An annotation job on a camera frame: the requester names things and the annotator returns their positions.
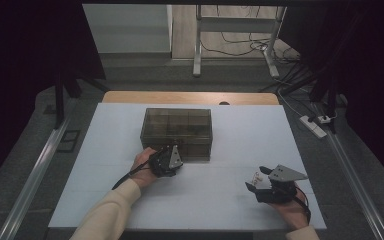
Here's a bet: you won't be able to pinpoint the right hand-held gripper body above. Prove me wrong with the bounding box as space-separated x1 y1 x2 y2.
256 164 309 204

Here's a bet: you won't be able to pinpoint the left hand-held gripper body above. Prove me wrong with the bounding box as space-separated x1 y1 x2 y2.
148 144 184 178

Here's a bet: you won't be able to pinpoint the small beaded jewellery piece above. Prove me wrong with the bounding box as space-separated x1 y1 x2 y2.
251 170 264 187

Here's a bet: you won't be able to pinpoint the brown transparent drawer box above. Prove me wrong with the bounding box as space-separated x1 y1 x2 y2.
139 107 213 162

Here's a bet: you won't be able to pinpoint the brown transparent drawer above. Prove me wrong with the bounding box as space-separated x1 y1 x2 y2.
179 152 212 162

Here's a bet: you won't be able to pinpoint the person's left hand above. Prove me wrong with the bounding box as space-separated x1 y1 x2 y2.
129 147 159 190

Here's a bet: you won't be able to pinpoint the person's right hand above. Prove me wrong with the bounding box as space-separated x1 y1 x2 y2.
269 193 311 231

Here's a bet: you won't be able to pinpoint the white table mat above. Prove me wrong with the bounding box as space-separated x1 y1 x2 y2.
48 102 328 231

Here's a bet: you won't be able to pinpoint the wooden table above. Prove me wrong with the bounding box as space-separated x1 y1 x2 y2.
101 90 280 106

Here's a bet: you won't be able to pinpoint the white power strip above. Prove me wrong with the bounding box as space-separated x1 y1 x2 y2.
299 114 328 139

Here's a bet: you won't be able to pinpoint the black stand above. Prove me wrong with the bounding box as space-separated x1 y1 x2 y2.
279 66 339 134
53 71 111 131

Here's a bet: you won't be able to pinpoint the black floor plate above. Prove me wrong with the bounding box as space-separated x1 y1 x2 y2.
57 129 81 154

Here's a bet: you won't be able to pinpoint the dark curtain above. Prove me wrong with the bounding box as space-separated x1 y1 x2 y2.
0 0 107 194
278 0 384 193

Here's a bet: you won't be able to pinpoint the left hand-held gripper cable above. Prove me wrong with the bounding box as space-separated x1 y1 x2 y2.
111 156 154 191

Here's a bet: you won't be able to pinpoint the hand-held gripper cable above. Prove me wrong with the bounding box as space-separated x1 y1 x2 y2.
111 156 154 191
293 186 312 224

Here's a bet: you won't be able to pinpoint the right hand-held gripper cable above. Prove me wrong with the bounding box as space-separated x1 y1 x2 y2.
293 186 312 224

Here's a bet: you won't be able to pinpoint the aluminium rail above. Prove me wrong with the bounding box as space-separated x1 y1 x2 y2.
326 133 384 240
0 116 71 240

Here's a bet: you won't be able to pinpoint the white metal desk frame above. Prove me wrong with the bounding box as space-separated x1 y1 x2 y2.
192 4 288 79

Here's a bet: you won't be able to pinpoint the black floor cables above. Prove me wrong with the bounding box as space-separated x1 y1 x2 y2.
199 4 318 96

